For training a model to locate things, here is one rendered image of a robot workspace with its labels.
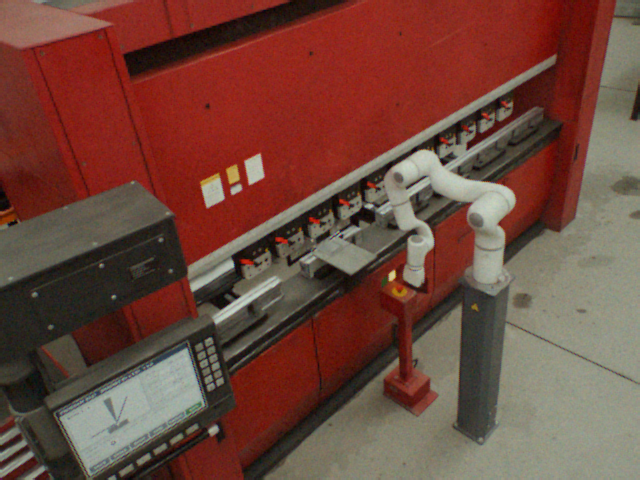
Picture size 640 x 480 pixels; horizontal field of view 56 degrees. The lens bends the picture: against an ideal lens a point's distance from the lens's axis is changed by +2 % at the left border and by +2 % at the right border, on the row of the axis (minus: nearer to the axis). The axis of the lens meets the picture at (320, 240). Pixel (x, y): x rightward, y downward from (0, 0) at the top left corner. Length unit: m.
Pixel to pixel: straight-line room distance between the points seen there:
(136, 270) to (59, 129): 0.46
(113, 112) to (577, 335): 3.04
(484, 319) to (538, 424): 0.91
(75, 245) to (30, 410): 0.49
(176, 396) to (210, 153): 0.94
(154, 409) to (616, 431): 2.48
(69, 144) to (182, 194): 0.60
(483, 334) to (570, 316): 1.39
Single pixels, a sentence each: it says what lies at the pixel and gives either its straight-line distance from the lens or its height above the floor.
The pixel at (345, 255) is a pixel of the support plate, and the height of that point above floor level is 1.00.
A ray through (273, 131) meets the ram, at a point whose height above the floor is 1.70.
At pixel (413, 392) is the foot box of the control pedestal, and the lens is 3.36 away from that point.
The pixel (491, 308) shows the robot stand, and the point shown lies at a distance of 2.68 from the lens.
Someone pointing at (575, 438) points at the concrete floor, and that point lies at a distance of 3.45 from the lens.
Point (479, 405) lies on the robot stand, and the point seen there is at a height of 0.28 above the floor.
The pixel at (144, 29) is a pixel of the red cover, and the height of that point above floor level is 2.21.
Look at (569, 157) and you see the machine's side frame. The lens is 4.52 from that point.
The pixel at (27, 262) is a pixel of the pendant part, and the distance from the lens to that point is 1.46.
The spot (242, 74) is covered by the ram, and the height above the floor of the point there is 1.97.
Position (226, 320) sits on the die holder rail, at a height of 0.95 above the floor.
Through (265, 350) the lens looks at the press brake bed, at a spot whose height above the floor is 0.77.
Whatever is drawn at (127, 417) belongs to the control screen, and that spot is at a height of 1.44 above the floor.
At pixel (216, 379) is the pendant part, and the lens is 1.78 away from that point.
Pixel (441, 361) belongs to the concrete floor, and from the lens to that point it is 3.68.
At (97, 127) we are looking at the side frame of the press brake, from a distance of 1.78.
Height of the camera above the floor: 2.66
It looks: 34 degrees down
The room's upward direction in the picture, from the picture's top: 7 degrees counter-clockwise
